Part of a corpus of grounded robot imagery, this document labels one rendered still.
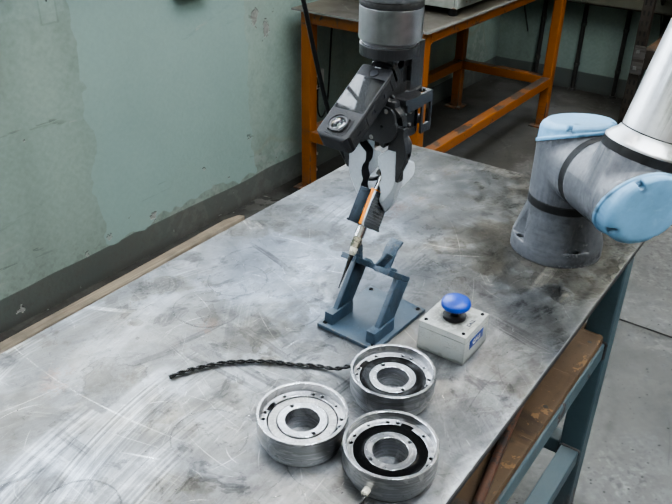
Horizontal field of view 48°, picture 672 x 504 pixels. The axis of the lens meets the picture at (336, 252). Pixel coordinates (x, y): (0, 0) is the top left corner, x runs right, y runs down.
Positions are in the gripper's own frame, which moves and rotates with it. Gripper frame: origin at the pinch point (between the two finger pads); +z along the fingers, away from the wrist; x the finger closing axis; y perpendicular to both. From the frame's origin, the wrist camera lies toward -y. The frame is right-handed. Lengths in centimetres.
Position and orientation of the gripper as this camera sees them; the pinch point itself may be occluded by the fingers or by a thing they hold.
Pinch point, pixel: (372, 200)
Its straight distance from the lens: 97.1
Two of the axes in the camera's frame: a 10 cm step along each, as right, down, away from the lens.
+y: 6.2, -3.9, 6.9
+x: -7.9, -3.2, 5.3
